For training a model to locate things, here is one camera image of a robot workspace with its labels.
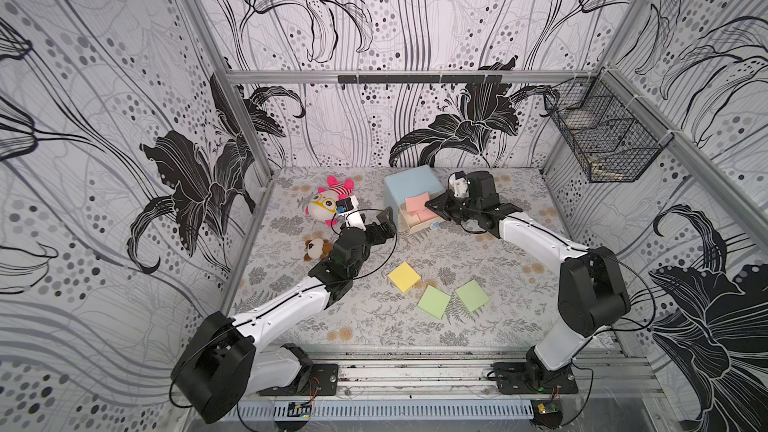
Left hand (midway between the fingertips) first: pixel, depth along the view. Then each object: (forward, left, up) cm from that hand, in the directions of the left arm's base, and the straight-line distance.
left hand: (382, 217), depth 81 cm
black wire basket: (+26, -69, +11) cm, 74 cm away
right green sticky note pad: (-14, -27, -19) cm, 36 cm away
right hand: (+8, -13, -2) cm, 16 cm away
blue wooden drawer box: (+17, -8, -4) cm, 19 cm away
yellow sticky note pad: (-8, -7, -19) cm, 22 cm away
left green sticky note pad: (-16, -16, -20) cm, 30 cm away
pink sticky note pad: (+6, -13, -6) cm, 15 cm away
